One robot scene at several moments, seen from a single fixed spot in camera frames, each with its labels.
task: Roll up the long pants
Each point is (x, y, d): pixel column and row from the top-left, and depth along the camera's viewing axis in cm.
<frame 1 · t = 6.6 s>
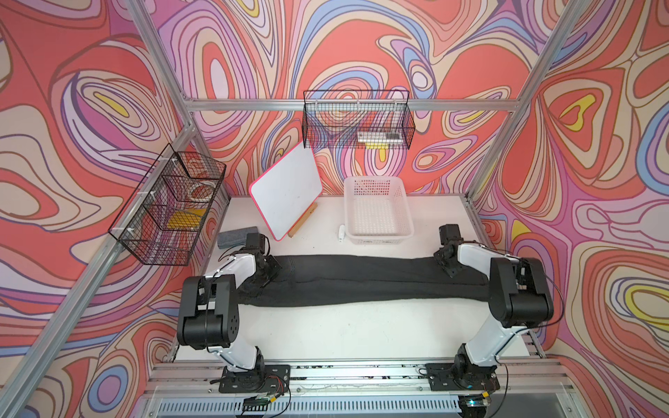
left hand: (278, 272, 94), fingers closed
right hand: (445, 267, 97), fingers open
black long pants: (328, 280, 96), on the table
white plastic basket: (376, 210, 118), on the table
pink framed whiteboard: (283, 189, 86), point 29 cm above the table
wooden whiteboard stand: (303, 219, 108), point 5 cm above the table
grey eraser block: (234, 238, 103), point 4 cm above the table

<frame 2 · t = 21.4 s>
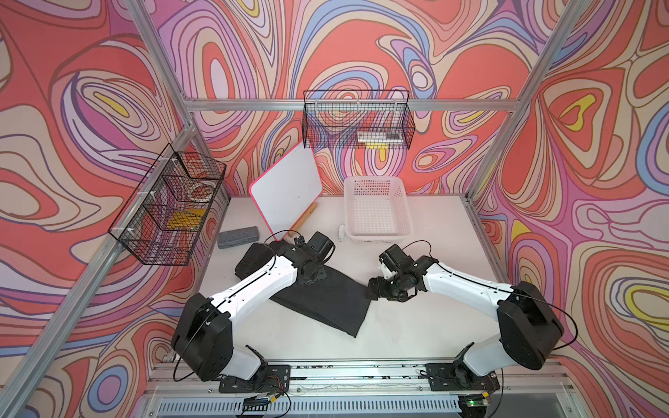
left hand: (319, 275, 84), fingers open
right hand: (379, 302, 84), fingers open
black long pants: (334, 300, 88), point 3 cm above the table
the other named things where they were.

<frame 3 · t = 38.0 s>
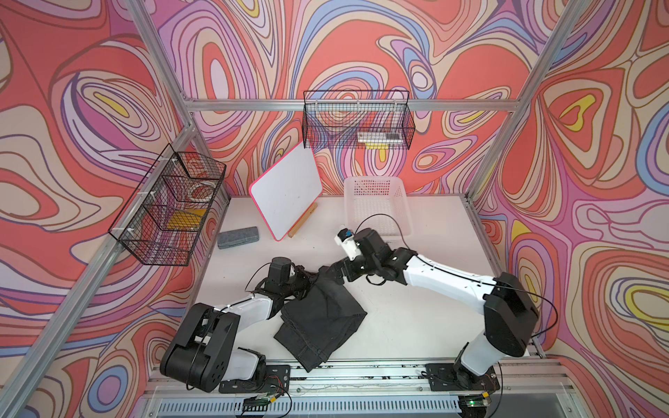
left hand: (322, 275, 88), fingers closed
right hand: (340, 273, 82), fingers open
black long pants: (316, 323, 81), point 5 cm above the table
the other named things where they were.

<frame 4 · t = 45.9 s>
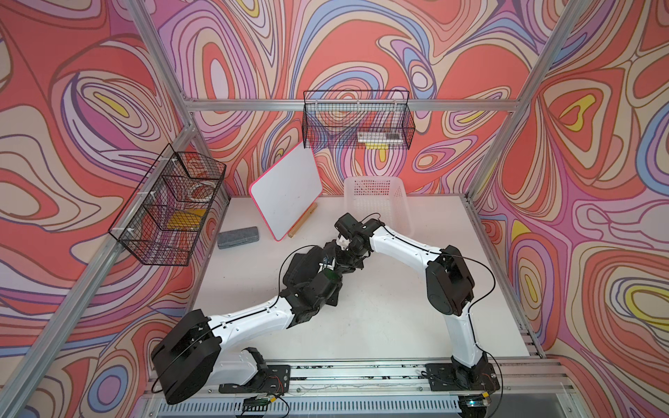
left hand: (335, 284, 84), fingers closed
right hand: (337, 277, 87), fingers closed
